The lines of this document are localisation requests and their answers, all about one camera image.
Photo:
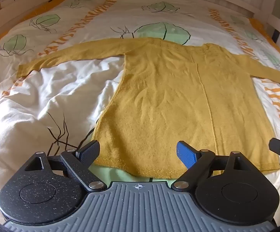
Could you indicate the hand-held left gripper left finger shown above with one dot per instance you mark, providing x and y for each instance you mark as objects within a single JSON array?
[{"x": 89, "y": 153}]

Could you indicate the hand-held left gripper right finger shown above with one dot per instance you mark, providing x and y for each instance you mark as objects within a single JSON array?
[{"x": 185, "y": 153}]

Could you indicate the yellow knit sweater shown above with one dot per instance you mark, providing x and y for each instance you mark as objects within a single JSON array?
[{"x": 169, "y": 101}]

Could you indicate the white leaf-print duvet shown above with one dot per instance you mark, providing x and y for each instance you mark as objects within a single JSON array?
[{"x": 58, "y": 96}]

